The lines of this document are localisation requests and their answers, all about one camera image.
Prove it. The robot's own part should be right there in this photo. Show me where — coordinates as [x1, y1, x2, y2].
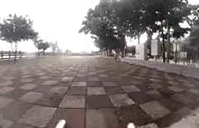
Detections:
[54, 119, 67, 128]
[126, 122, 136, 128]

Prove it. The checkered paved path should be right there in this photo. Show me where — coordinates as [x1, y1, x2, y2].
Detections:
[0, 54, 199, 128]

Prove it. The pale stone kerb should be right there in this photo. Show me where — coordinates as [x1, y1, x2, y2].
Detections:
[168, 95, 199, 128]
[120, 57, 199, 83]

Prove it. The wooden fence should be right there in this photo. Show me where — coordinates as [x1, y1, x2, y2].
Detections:
[0, 49, 27, 62]

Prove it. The row of trees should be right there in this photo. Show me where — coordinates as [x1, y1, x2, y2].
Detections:
[78, 0, 199, 64]

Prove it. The small tree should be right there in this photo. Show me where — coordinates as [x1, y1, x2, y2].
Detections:
[33, 38, 52, 56]

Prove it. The pale building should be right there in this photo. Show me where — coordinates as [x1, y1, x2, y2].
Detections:
[134, 38, 162, 61]

